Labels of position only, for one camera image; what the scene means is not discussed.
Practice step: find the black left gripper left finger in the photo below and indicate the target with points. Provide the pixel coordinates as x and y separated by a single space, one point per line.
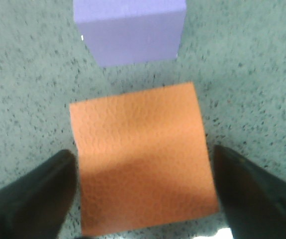
35 205

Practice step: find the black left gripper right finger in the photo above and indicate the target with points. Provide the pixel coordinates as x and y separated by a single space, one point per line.
253 199

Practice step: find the orange foam cube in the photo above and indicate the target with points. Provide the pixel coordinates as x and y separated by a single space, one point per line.
143 160

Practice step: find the purple foam cube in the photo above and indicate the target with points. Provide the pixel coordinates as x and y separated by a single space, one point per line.
121 32

